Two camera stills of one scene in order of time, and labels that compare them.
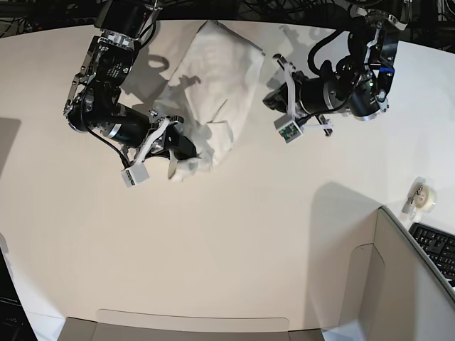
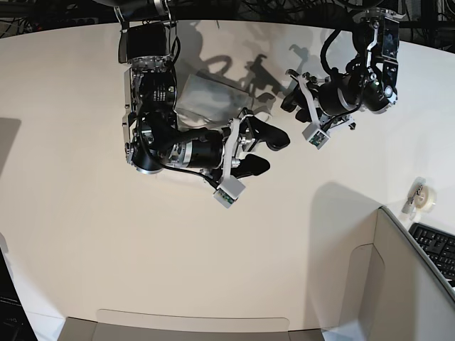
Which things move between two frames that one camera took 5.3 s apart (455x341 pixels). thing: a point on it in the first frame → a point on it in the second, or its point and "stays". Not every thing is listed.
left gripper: x=152 y=145 → x=239 y=139
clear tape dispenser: x=421 y=198 stays
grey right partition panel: x=394 y=291 stays
